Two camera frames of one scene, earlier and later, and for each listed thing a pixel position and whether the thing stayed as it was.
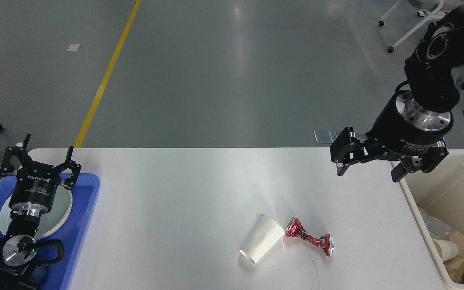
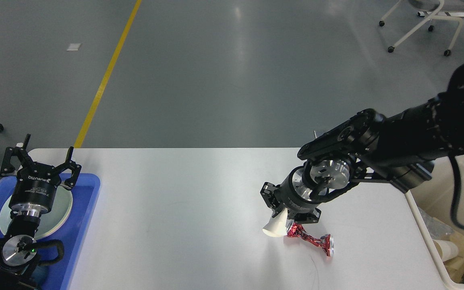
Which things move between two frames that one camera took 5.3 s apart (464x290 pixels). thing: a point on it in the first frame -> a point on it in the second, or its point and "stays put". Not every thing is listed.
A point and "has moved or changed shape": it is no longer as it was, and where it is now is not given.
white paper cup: [446, 249] stays put
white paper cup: [266, 233] has moved or changed shape
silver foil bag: [436, 228] stays put
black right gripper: [402, 127] -> [296, 192]
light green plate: [51, 221] stays put
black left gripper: [34, 187] stays put
